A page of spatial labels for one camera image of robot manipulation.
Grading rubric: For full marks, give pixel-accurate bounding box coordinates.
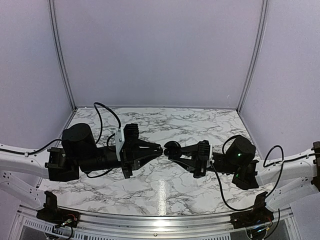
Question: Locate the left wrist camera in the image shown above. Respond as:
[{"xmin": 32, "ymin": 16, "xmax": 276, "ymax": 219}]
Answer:
[{"xmin": 114, "ymin": 123, "xmax": 139, "ymax": 160}]

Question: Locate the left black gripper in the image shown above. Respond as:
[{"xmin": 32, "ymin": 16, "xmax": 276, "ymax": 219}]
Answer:
[{"xmin": 77, "ymin": 139, "xmax": 164, "ymax": 180}]

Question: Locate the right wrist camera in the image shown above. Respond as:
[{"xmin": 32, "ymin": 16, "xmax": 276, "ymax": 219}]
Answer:
[{"xmin": 197, "ymin": 140, "xmax": 212, "ymax": 163}]

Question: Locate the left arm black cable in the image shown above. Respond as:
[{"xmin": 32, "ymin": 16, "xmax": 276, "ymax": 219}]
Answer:
[{"xmin": 93, "ymin": 101, "xmax": 122, "ymax": 141}]

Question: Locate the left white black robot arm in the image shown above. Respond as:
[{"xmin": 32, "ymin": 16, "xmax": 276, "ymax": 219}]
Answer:
[{"xmin": 0, "ymin": 123, "xmax": 163, "ymax": 210}]

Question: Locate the aluminium front rail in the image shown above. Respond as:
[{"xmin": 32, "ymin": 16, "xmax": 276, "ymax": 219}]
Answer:
[{"xmin": 14, "ymin": 207, "xmax": 296, "ymax": 240}]

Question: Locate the black round charging case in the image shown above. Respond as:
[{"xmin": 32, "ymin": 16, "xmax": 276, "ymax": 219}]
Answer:
[{"xmin": 163, "ymin": 140, "xmax": 182, "ymax": 160}]

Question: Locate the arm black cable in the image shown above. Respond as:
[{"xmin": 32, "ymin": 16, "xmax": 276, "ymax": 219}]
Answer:
[
  {"xmin": 211, "ymin": 145, "xmax": 285, "ymax": 211},
  {"xmin": 93, "ymin": 101, "xmax": 122, "ymax": 141}
]

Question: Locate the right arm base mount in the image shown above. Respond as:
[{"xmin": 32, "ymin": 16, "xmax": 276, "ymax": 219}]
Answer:
[{"xmin": 230, "ymin": 191, "xmax": 275, "ymax": 229}]

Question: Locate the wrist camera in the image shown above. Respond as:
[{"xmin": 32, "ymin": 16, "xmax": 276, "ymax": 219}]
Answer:
[
  {"xmin": 197, "ymin": 140, "xmax": 212, "ymax": 163},
  {"xmin": 114, "ymin": 123, "xmax": 139, "ymax": 160}
]

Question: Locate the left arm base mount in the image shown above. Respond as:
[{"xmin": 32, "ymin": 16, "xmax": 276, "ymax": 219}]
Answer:
[{"xmin": 36, "ymin": 191, "xmax": 80, "ymax": 228}]

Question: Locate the corner aluminium post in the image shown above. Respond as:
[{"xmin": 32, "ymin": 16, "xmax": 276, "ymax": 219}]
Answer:
[
  {"xmin": 236, "ymin": 0, "xmax": 270, "ymax": 114},
  {"xmin": 47, "ymin": 0, "xmax": 77, "ymax": 111}
]

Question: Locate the left corner aluminium post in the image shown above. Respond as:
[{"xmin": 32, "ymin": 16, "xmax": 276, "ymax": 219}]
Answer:
[{"xmin": 47, "ymin": 0, "xmax": 77, "ymax": 111}]

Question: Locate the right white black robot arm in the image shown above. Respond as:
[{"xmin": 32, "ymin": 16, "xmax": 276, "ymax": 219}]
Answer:
[{"xmin": 164, "ymin": 135, "xmax": 320, "ymax": 224}]

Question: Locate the right corner aluminium post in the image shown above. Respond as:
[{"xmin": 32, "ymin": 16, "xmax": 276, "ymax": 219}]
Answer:
[{"xmin": 236, "ymin": 0, "xmax": 270, "ymax": 114}]

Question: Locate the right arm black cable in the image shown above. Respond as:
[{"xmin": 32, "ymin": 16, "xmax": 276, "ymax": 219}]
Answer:
[{"xmin": 211, "ymin": 145, "xmax": 285, "ymax": 211}]

